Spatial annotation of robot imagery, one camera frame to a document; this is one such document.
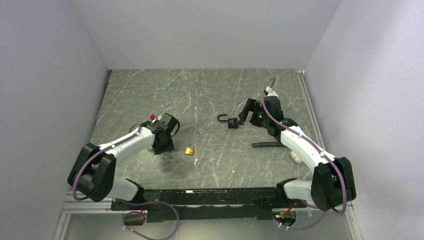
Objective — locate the brass padlock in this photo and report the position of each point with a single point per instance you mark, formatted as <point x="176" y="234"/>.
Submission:
<point x="190" y="149"/>

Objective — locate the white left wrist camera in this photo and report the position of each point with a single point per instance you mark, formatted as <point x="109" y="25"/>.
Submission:
<point x="153" y="117"/>

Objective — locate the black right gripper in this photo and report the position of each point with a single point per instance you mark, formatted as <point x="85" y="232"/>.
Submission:
<point x="254" y="106"/>

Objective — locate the black foam tube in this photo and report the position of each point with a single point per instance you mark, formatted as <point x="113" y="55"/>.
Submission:
<point x="267" y="144"/>

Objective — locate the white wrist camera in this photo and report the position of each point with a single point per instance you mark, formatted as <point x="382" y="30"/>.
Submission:
<point x="268" y="92"/>
<point x="153" y="117"/>

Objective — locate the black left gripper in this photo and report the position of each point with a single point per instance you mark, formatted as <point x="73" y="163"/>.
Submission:
<point x="168" y="147"/>

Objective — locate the black padlock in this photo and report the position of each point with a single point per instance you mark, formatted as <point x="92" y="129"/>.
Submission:
<point x="232" y="123"/>

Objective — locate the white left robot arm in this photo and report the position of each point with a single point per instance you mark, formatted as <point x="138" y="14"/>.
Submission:
<point x="93" y="175"/>

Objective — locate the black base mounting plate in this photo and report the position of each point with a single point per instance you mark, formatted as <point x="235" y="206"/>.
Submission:
<point x="260" y="203"/>

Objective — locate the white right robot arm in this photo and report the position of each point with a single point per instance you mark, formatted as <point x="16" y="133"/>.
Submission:
<point x="332" y="185"/>

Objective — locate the white pipe elbow right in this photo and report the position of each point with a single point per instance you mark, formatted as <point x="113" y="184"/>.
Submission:
<point x="295" y="157"/>

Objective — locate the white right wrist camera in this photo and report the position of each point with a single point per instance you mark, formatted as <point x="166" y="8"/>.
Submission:
<point x="268" y="92"/>

